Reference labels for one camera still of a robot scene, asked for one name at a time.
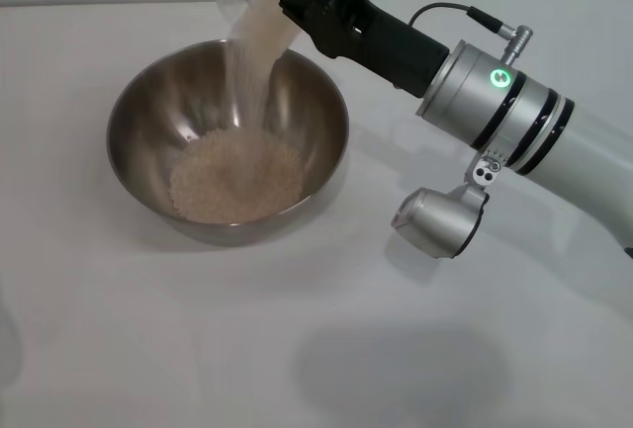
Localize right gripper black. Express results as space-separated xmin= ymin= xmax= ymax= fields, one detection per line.
xmin=249 ymin=0 xmax=449 ymax=99

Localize white uncooked rice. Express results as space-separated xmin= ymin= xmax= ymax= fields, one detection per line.
xmin=169 ymin=0 xmax=304 ymax=224

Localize stainless steel mixing bowl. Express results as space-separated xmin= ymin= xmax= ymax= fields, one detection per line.
xmin=106 ymin=38 xmax=351 ymax=246

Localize thin black cable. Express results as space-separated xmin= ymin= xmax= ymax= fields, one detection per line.
xmin=408 ymin=2 xmax=518 ymax=30

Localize silver elbow cable connector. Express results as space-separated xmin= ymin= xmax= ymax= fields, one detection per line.
xmin=499 ymin=24 xmax=538 ymax=67

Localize right wrist camera silver housing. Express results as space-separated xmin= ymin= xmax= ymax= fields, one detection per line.
xmin=391 ymin=148 xmax=506 ymax=259

